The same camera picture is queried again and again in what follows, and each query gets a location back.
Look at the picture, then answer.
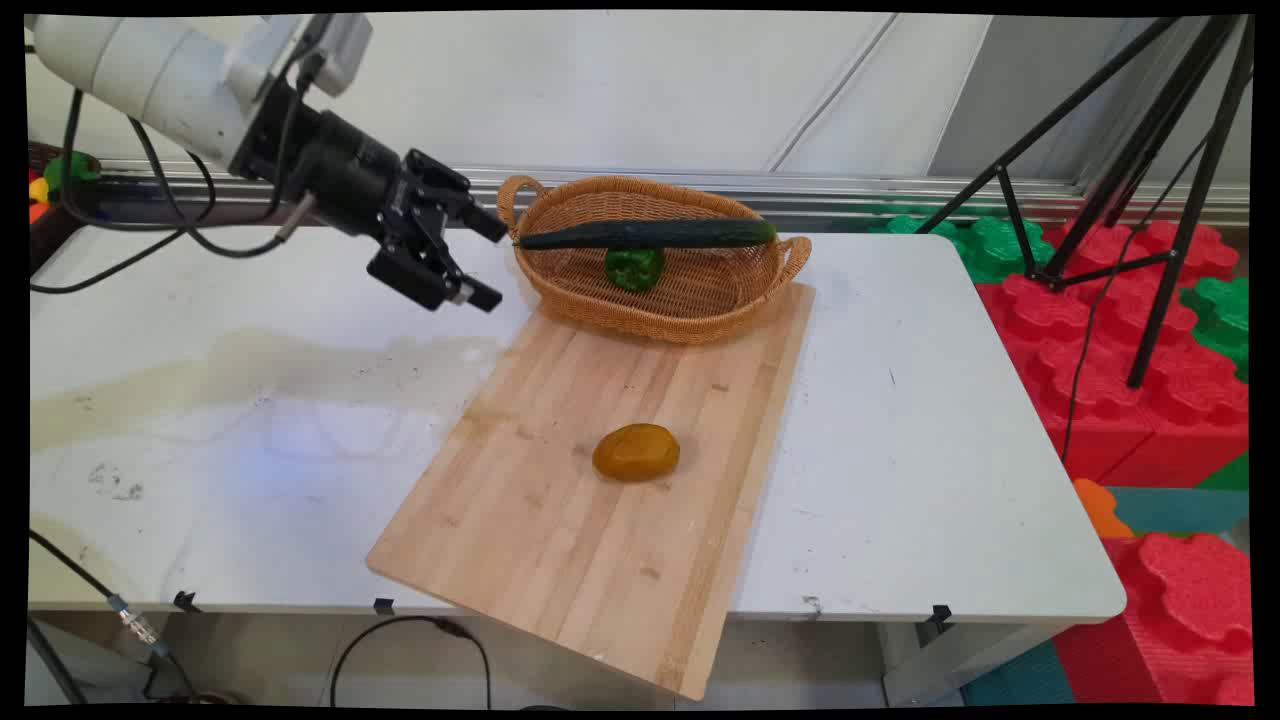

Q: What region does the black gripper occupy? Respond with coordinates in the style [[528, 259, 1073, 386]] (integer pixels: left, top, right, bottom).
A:
[[238, 84, 509, 313]]

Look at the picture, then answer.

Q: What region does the brown potato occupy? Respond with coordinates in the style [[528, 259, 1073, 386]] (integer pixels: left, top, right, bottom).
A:
[[592, 423, 681, 483]]

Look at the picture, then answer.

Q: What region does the green bell pepper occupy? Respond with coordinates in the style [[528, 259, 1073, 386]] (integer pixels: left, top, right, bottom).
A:
[[604, 248, 666, 293]]

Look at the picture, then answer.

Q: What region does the long dark green cucumber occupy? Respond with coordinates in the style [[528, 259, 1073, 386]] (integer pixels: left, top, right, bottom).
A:
[[516, 218, 778, 251]]

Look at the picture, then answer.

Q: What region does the wooden cutting board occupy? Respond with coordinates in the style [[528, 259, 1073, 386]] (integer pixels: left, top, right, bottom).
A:
[[366, 282, 817, 701]]

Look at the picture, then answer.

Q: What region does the green toy vegetable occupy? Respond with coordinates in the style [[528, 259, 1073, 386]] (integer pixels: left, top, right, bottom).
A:
[[44, 150, 102, 193]]

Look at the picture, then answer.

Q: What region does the green foam puzzle block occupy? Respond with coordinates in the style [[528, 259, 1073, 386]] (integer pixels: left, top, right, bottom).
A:
[[868, 214, 1057, 286], [1180, 275, 1251, 383]]

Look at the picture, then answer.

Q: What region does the large red foam block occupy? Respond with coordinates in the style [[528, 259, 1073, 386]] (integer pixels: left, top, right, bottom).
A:
[[975, 220, 1251, 487]]

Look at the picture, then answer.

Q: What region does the orange foam piece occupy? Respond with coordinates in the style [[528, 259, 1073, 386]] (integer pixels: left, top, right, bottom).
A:
[[1073, 478, 1137, 540]]

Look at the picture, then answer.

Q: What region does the teal foam mat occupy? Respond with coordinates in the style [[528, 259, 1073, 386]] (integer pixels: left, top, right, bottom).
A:
[[1105, 486, 1251, 537]]

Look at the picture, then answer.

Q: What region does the red foam puzzle block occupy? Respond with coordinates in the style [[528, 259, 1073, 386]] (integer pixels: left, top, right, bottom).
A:
[[1050, 530, 1256, 707]]

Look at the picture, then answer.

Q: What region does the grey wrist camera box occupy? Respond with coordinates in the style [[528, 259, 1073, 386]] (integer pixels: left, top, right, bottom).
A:
[[296, 14, 374, 98]]

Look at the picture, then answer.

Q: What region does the black cable with silver plug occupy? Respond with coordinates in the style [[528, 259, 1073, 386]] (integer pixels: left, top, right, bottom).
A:
[[128, 116, 319, 260]]

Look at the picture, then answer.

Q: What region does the woven wicker basket with handles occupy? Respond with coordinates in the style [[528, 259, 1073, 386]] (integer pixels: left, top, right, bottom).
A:
[[497, 175, 812, 346]]

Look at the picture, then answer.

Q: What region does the black cable loop under table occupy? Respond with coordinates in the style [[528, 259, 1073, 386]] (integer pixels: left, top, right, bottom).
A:
[[329, 614, 493, 709]]

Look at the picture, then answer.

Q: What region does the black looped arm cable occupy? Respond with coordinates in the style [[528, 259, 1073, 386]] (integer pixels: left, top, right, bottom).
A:
[[30, 88, 217, 295]]

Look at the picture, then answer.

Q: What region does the aluminium window rail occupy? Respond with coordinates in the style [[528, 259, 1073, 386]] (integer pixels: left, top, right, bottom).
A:
[[98, 158, 1251, 227]]

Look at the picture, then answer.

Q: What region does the black cable with clear connector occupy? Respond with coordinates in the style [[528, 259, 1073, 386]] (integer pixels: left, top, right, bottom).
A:
[[28, 528, 197, 703]]

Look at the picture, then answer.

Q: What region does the thin black tripod cable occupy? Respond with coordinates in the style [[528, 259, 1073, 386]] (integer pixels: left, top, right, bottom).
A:
[[1058, 130, 1213, 467]]

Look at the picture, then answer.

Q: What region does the black camera tripod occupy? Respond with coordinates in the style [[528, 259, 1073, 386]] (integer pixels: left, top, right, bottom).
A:
[[915, 14, 1256, 391]]

